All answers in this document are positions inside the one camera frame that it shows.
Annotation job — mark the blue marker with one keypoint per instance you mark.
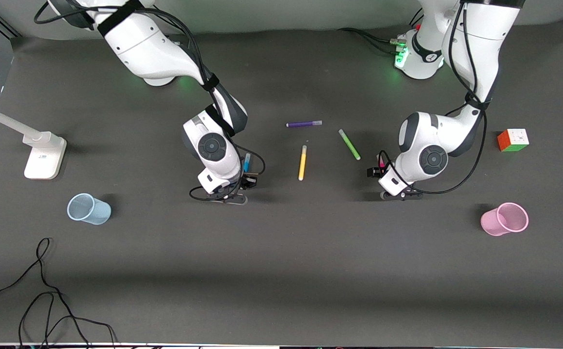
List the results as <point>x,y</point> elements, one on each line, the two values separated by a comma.
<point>247,162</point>

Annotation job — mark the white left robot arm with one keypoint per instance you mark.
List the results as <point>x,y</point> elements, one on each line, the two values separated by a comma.
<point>480,29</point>

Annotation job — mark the green marker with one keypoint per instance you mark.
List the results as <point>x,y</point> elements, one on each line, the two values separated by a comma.
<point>349,144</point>

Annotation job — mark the yellow marker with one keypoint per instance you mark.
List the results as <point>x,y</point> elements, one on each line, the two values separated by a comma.
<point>302,163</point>

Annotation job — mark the purple marker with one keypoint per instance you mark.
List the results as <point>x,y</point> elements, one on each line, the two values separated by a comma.
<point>303,124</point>

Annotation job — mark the pink mesh cup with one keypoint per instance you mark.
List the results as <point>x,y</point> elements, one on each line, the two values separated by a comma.
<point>502,220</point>

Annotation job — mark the rubik's cube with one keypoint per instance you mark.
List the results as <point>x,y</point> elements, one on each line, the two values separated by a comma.
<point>513,140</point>

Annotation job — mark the blue mesh cup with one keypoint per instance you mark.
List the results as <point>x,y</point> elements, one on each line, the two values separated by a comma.
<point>89,209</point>

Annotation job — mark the white camera stand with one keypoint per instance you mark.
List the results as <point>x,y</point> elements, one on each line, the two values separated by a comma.
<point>43,157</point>

